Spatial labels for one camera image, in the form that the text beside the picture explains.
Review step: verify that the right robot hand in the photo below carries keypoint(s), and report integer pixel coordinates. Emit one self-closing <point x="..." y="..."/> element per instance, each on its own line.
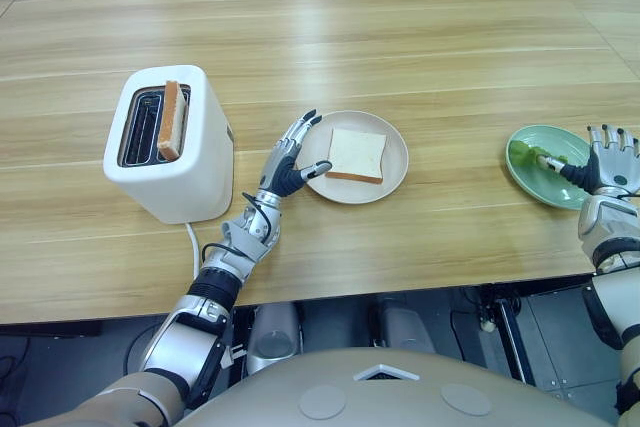
<point x="610" y="162"/>

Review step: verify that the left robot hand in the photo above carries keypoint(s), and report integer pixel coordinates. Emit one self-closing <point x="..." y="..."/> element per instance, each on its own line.
<point x="285" y="167"/>

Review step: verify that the green lettuce leaf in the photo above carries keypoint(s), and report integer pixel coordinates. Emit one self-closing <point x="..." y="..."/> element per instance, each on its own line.
<point x="525" y="154"/>

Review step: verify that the beige plate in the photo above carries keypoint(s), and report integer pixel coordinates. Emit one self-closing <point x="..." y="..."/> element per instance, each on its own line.
<point x="395" y="147"/>

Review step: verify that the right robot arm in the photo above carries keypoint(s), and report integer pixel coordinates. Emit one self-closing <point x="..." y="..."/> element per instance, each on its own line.
<point x="612" y="272"/>

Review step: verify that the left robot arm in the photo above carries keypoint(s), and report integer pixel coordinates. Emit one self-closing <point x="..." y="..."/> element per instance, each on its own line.
<point x="200" y="327"/>

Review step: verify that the green plate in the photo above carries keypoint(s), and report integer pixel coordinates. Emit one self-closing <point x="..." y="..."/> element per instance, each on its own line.
<point x="542" y="182"/>

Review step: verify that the bread slice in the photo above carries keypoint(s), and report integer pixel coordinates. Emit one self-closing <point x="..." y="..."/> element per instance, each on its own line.
<point x="357" y="153"/>
<point x="173" y="122"/>

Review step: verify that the cream toaster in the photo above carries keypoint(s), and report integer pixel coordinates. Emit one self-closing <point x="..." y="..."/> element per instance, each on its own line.
<point x="200" y="167"/>

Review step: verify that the robot body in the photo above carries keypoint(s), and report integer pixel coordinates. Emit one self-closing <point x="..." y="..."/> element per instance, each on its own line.
<point x="400" y="392"/>

